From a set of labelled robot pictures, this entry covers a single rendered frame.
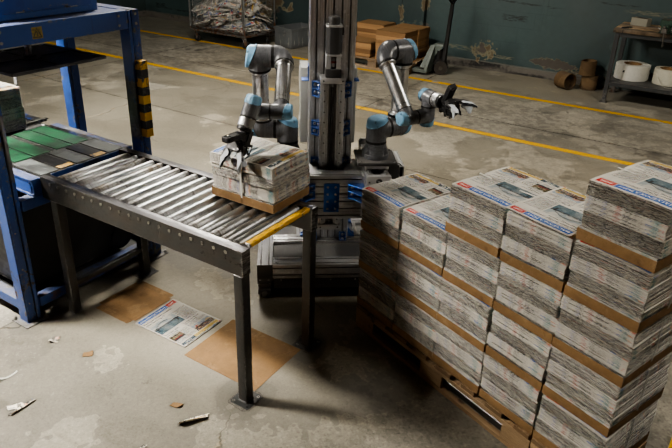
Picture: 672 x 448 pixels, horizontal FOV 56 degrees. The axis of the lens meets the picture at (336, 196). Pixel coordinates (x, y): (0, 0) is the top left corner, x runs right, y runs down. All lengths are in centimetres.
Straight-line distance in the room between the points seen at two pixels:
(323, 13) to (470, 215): 144
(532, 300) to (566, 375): 30
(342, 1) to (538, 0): 615
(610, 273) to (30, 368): 266
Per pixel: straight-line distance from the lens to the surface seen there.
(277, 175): 284
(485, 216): 258
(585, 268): 235
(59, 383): 336
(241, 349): 288
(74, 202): 336
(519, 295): 259
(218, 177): 304
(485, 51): 972
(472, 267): 272
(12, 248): 359
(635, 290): 228
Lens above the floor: 208
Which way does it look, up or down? 24 degrees down
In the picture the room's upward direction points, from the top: 2 degrees clockwise
